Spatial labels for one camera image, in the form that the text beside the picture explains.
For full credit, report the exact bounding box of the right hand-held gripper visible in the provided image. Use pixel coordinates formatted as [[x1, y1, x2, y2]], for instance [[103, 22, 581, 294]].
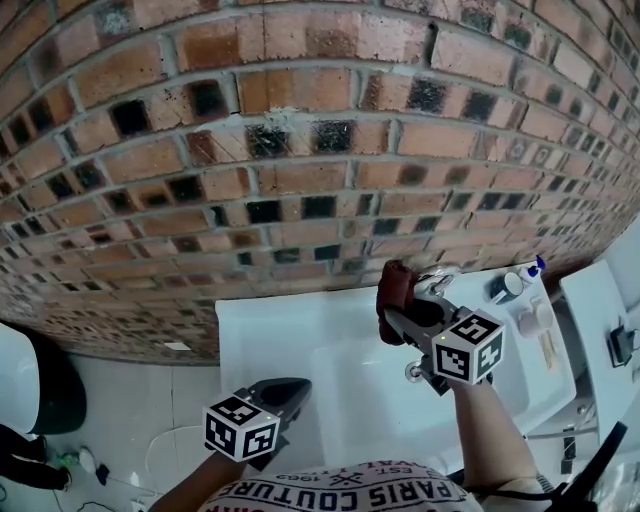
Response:
[[385, 297, 506, 397]]

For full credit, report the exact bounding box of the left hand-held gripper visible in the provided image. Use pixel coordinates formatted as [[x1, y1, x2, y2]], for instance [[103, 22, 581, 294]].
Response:
[[202, 377, 313, 471]]

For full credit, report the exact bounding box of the dark red cloth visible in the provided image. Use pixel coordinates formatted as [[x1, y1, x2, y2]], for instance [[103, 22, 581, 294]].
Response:
[[377, 259, 419, 347]]

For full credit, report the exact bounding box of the chrome sink faucet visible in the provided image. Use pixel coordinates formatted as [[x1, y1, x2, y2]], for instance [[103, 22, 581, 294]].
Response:
[[414, 267, 462, 301]]

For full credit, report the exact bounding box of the white ceramic sink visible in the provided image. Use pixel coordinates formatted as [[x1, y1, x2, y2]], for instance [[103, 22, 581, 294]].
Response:
[[214, 272, 579, 482]]

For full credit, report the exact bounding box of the person's right forearm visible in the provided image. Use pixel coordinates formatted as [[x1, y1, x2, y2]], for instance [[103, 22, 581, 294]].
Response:
[[452, 377, 547, 497]]

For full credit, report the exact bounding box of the person's left forearm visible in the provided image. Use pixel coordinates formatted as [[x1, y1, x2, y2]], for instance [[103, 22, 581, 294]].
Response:
[[163, 448, 247, 512]]

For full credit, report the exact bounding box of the person's printed white shirt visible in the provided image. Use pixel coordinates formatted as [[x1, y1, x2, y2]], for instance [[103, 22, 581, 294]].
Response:
[[197, 457, 487, 512]]

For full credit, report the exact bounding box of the pale pink soap dish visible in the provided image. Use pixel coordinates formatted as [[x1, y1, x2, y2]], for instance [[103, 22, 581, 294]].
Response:
[[517, 298, 554, 337]]

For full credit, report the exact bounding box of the white bottle with blue cap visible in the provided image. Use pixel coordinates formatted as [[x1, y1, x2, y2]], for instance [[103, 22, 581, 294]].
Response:
[[517, 254, 547, 286]]

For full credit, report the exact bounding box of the wooden brush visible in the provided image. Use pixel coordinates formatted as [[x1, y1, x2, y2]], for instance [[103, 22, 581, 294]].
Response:
[[538, 327, 559, 372]]

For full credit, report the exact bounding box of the white bathroom fixture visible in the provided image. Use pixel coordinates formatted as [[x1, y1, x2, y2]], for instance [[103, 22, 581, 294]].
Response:
[[558, 214, 640, 454]]

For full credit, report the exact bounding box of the chrome pipe fitting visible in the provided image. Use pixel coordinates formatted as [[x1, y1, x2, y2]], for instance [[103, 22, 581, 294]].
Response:
[[559, 427, 579, 475]]

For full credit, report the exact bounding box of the small black device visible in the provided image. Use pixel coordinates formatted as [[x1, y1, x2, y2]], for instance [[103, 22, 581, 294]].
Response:
[[607, 324, 635, 369]]

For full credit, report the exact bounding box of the white toilet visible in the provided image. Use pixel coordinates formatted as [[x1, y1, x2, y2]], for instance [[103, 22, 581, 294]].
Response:
[[0, 322, 42, 436]]

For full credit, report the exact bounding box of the white cable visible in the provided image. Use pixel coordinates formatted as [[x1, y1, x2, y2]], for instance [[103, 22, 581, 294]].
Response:
[[107, 425, 204, 506]]

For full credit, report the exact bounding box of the black strap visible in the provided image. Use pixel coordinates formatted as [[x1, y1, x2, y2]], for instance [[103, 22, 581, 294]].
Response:
[[542, 421, 629, 512]]

